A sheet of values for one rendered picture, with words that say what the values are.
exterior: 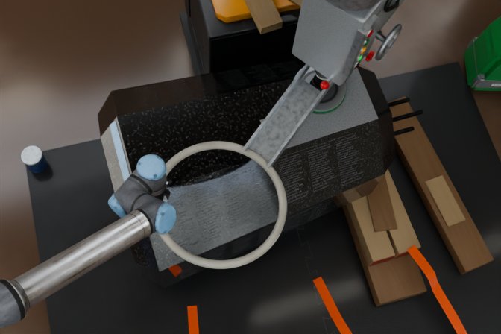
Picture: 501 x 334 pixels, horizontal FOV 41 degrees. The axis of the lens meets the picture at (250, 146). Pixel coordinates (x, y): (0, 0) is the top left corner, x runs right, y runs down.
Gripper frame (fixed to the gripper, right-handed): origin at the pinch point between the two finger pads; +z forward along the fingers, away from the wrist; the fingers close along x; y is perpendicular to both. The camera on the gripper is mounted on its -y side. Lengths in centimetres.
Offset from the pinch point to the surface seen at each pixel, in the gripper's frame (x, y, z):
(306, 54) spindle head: 46, -48, -36
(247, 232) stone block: 35.7, -0.4, 25.4
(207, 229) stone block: 19.9, 2.1, 21.0
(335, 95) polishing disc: 63, -53, -3
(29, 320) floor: -57, 34, 94
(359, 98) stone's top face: 73, -55, -1
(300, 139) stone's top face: 51, -33, 1
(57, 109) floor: -68, -74, 88
